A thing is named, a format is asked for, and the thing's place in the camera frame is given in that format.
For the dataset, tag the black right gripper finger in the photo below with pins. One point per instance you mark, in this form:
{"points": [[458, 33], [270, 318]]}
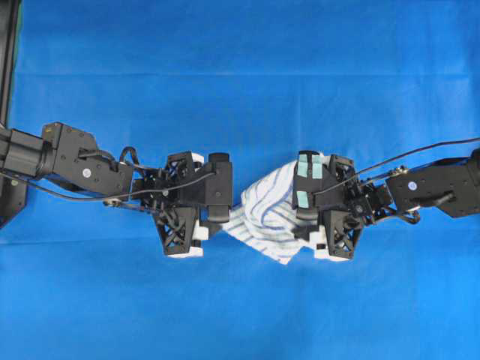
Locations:
{"points": [[309, 171], [305, 209]]}

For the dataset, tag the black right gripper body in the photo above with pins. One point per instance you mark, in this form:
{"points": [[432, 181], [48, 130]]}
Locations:
{"points": [[341, 211]]}

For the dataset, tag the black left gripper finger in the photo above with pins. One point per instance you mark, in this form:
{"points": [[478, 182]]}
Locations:
{"points": [[219, 214], [219, 187]]}

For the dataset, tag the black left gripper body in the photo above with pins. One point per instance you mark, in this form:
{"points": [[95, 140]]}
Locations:
{"points": [[177, 223]]}

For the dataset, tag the white blue striped towel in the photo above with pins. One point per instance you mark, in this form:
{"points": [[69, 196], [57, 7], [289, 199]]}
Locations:
{"points": [[265, 220]]}

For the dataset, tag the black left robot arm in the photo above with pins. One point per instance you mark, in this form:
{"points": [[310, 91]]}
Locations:
{"points": [[189, 198]]}

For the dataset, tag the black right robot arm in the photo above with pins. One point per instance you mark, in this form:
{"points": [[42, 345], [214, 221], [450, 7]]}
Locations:
{"points": [[449, 184]]}

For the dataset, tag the blue table cloth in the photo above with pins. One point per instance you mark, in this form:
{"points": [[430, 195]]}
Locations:
{"points": [[260, 80]]}

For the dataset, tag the black frame post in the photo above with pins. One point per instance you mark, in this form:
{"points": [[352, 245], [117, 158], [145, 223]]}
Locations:
{"points": [[9, 112]]}

